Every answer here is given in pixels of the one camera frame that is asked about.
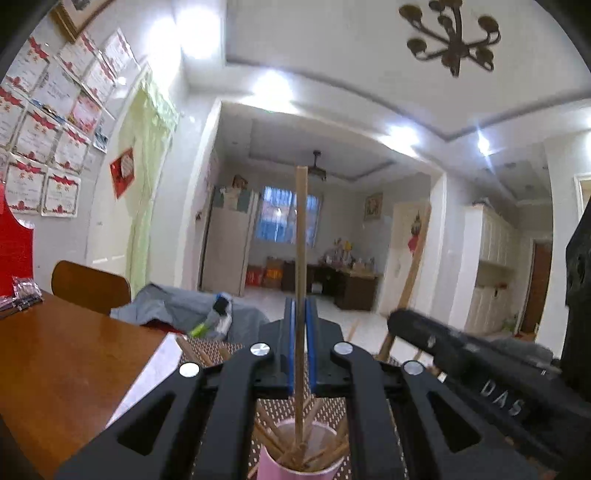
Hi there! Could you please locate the barred window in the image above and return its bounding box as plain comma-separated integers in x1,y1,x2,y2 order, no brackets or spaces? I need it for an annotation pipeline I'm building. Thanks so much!
255,186,321,247

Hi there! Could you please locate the wall of award certificates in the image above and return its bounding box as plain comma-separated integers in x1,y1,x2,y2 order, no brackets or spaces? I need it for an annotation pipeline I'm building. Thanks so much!
0,28,141,217

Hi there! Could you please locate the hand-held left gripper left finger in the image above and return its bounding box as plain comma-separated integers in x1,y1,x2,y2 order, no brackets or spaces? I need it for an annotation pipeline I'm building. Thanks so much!
54,296,296,480

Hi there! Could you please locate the pale green curtain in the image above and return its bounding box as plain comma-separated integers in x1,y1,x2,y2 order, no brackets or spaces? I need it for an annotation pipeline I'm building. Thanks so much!
117,74,181,296

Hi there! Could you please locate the wooden chair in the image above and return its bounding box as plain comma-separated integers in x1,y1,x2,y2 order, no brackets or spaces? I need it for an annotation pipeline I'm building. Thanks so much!
51,260,132,317

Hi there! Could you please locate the pile of wooden chopsticks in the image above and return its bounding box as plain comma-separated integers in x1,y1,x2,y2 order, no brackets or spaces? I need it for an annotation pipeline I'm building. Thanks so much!
175,336,352,478

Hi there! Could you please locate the small framed wall picture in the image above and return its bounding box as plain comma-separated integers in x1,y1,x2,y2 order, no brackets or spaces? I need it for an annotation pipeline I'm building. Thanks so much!
363,192,384,221

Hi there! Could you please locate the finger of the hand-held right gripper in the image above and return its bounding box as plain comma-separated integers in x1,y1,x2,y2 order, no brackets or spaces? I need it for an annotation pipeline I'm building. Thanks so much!
387,308,467,374

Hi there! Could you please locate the white wall cabinet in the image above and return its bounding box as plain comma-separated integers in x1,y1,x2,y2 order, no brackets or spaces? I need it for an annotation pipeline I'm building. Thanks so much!
464,203,522,335

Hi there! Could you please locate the light grey cloth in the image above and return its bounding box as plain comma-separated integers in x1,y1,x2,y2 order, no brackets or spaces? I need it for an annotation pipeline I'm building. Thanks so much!
110,282,271,344

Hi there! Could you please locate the brown door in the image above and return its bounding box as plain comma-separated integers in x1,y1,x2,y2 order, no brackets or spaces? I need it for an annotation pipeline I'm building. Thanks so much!
522,240,552,335

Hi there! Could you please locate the white refrigerator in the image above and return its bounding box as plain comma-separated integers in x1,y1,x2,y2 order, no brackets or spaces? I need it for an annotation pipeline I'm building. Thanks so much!
201,185,259,297

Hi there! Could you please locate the red hanging door ornament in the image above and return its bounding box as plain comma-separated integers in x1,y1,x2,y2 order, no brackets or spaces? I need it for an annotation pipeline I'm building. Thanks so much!
406,210,428,252

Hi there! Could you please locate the white underlay cloth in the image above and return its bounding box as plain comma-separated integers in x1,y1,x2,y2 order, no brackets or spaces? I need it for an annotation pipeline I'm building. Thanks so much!
106,332,183,425

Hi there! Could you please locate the white door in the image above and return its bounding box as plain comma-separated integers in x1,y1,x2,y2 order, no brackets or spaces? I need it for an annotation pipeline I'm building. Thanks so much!
379,198,432,319

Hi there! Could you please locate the slender wooden chopstick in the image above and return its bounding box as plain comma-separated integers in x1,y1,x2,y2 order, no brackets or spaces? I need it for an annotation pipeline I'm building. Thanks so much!
294,166,309,467
376,205,432,363

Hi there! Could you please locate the dark metal chandelier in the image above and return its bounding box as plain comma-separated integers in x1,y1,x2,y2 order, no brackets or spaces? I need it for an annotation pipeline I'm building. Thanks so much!
398,0,502,78

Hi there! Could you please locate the pink cup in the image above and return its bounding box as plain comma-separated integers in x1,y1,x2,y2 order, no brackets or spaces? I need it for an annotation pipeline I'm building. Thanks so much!
255,419,348,480

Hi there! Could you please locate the orange cardboard box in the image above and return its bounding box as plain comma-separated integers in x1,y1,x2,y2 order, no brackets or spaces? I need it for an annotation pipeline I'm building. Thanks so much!
265,257,284,289

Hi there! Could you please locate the dark wooden desk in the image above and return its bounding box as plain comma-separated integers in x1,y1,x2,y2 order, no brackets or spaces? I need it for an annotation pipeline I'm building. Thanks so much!
281,261,379,311

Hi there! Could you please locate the small plastic snack packet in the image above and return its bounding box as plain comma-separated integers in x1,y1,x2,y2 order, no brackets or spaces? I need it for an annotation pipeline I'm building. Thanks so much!
0,276,44,319

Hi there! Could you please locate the dark ceiling fan lamp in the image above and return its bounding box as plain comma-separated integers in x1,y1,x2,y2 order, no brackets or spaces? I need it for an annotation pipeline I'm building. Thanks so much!
307,150,328,182

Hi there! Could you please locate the red gift bag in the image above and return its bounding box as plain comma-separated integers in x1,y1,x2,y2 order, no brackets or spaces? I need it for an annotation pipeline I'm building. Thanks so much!
0,182,35,298

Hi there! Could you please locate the clutter of bottles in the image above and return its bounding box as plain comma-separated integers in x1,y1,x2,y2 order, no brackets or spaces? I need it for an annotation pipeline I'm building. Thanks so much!
323,237,377,273

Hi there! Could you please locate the red diamond wall decoration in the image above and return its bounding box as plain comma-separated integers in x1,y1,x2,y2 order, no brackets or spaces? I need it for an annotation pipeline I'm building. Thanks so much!
109,147,136,200

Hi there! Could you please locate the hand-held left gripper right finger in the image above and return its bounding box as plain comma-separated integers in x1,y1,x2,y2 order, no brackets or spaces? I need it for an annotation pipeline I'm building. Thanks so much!
305,296,541,480

